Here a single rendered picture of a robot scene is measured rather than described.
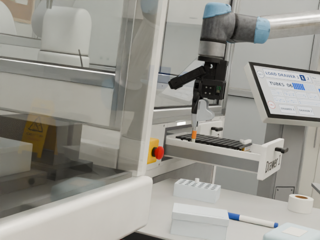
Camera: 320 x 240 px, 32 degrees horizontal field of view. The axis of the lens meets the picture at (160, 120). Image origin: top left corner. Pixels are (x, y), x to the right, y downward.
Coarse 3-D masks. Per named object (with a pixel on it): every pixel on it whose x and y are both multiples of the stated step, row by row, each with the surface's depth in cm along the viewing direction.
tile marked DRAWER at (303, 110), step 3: (297, 108) 259; (300, 108) 261; (303, 108) 262; (306, 108) 262; (309, 108) 263; (300, 111) 259; (303, 111) 260; (306, 111) 261; (309, 111) 262; (312, 111) 263; (303, 114) 259; (306, 114) 260; (309, 114) 261; (312, 114) 262
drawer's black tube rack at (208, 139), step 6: (180, 138) 187; (186, 138) 186; (198, 138) 190; (204, 138) 192; (210, 138) 194; (216, 138) 197; (222, 138) 199; (210, 144) 200; (216, 144) 182; (222, 144) 181; (228, 144) 184; (234, 144) 186; (240, 150) 188
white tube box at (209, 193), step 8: (176, 184) 161; (184, 184) 161; (192, 184) 164; (200, 184) 165; (208, 184) 166; (176, 192) 161; (184, 192) 161; (192, 192) 160; (200, 192) 159; (208, 192) 159; (216, 192) 158; (200, 200) 160; (208, 200) 159; (216, 200) 161
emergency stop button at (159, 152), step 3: (159, 147) 163; (162, 147) 164; (156, 150) 162; (159, 150) 162; (162, 150) 163; (156, 153) 162; (159, 153) 162; (162, 153) 164; (156, 156) 162; (159, 156) 162; (162, 156) 164; (159, 159) 163
